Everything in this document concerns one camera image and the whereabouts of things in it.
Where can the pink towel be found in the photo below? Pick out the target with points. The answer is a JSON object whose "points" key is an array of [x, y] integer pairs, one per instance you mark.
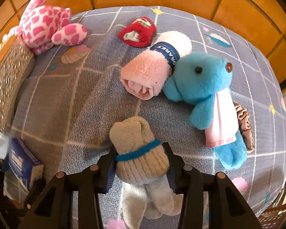
{"points": [[145, 75]]}

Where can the silver embossed tissue box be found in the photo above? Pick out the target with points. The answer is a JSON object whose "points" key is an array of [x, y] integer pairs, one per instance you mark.
{"points": [[16, 64]]}

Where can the brown satin scrunchie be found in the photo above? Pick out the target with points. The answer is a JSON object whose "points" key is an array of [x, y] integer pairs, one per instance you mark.
{"points": [[245, 127]]}

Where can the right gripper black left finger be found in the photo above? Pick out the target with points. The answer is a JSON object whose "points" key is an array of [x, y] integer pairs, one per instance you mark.
{"points": [[53, 208]]}

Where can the pink white spotted plush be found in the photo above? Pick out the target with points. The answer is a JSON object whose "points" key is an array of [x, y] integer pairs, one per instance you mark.
{"points": [[43, 26]]}

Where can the blue plush bear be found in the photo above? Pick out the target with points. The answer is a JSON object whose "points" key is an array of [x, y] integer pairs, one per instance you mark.
{"points": [[202, 80]]}

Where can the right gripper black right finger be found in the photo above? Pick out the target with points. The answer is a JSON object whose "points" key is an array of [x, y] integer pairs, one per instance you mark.
{"points": [[214, 194]]}

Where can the rattan chair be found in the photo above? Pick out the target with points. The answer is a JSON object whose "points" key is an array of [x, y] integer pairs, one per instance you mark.
{"points": [[273, 217]]}

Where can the red small sock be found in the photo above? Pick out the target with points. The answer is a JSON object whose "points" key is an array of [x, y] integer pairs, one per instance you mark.
{"points": [[139, 33]]}

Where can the white socks blue band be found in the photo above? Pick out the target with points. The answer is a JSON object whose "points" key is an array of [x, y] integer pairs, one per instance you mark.
{"points": [[142, 165]]}

